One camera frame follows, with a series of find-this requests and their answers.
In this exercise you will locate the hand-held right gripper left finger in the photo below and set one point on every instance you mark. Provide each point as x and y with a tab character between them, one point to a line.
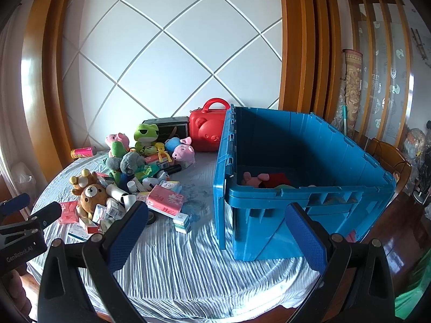
124	239

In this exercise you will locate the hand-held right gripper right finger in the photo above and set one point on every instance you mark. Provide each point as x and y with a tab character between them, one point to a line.
306	239

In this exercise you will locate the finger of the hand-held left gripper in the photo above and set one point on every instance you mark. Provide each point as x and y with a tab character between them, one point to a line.
16	204
47	215

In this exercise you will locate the white eye drop box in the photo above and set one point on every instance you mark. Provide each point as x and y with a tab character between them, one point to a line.
116	212

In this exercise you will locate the blue plastic storage crate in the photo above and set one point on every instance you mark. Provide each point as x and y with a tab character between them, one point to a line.
256	222

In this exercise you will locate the white cloth covered round desktop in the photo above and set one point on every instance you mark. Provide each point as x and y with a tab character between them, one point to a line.
188	269

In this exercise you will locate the red tissue packet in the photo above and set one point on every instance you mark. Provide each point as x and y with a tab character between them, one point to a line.
67	213

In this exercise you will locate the white plastic bag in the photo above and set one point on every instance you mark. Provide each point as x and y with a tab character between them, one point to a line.
22	175

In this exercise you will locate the black tape roll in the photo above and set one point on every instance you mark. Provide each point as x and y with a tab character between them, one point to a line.
151	219

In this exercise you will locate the light brown yellow-eared bear plush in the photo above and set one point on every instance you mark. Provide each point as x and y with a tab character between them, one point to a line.
80	181

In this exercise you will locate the white bottle cap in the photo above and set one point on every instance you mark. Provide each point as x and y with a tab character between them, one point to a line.
131	186

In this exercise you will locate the pink and white tissue pack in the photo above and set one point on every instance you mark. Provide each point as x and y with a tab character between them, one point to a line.
165	200

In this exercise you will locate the green and white medicine box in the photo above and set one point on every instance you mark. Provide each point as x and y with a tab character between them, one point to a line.
181	223

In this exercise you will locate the red can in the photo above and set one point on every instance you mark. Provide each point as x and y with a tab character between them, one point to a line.
82	152

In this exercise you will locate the grey fluffy plush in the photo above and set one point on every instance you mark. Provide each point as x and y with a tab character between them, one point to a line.
129	161

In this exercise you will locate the pig plush in red dress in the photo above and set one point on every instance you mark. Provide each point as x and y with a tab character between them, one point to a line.
256	179

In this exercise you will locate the yellow plastic toy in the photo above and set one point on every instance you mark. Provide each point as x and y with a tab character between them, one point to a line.
163	153

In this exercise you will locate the pink pig plush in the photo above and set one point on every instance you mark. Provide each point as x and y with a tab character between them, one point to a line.
116	138

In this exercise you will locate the pig plush in blue shirt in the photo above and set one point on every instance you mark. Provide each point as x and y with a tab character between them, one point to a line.
181	151

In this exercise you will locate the green frog plush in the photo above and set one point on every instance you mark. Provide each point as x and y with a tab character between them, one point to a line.
144	133

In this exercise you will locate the wooden chair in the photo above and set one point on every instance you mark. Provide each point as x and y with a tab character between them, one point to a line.
387	154

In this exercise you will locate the green plastic bag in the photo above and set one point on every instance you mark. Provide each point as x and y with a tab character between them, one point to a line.
414	292

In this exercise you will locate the black box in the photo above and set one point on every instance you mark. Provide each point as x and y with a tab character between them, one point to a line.
175	126

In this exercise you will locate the red bear-shaped carry case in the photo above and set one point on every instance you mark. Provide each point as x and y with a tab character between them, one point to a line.
205	134

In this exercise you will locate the pile of household clutter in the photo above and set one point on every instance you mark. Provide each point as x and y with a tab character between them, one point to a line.
416	141

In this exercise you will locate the rolled patterned carpet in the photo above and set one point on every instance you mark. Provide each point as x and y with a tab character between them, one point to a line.
352	87

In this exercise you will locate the wooden frosted glass partition screen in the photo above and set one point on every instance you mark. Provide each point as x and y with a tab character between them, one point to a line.
380	74

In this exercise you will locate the curved wooden wall frame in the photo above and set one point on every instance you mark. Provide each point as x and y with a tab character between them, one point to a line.
43	74

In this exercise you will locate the wooden wall column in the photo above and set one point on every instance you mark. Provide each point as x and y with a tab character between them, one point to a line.
303	40

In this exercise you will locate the metal wall rack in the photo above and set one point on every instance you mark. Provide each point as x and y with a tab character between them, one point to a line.
416	40

